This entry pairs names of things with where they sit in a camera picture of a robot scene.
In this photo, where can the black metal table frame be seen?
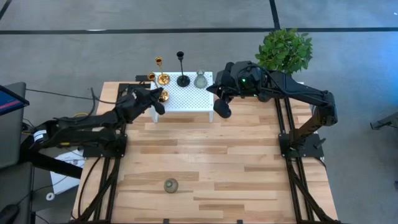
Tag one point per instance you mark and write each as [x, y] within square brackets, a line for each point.
[281, 118]

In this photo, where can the short gold candlestick holder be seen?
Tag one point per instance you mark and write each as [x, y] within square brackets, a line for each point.
[163, 79]

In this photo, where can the green leafy plant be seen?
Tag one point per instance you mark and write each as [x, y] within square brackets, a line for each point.
[284, 51]

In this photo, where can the black block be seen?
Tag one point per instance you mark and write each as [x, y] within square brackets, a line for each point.
[142, 78]

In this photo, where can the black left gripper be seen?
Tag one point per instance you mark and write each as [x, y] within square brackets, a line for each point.
[140, 101]

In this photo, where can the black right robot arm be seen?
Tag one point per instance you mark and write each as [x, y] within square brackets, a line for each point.
[298, 87]

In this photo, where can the white perforated metal shelf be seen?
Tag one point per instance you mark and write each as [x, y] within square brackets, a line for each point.
[189, 99]

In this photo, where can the black floor stand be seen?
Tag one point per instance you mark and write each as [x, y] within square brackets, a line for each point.
[384, 122]

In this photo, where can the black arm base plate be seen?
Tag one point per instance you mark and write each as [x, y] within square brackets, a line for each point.
[118, 150]
[311, 151]

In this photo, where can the black plant pot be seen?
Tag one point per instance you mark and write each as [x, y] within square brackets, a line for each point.
[264, 98]

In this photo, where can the black stand leg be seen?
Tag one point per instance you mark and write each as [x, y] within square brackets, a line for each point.
[56, 165]

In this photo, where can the blue monitor screen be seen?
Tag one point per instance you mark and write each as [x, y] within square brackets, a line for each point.
[11, 99]

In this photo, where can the white tape roll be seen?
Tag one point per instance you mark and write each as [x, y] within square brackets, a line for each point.
[47, 196]

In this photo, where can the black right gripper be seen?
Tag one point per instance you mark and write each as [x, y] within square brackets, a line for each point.
[245, 79]

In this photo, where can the black candlestick holder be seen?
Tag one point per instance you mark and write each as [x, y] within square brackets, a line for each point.
[183, 81]
[222, 109]

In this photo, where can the white paper sheet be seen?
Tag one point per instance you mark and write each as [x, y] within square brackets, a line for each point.
[66, 174]

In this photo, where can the grey cart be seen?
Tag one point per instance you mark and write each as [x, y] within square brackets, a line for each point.
[11, 140]

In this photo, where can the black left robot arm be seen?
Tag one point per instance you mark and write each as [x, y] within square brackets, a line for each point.
[77, 127]

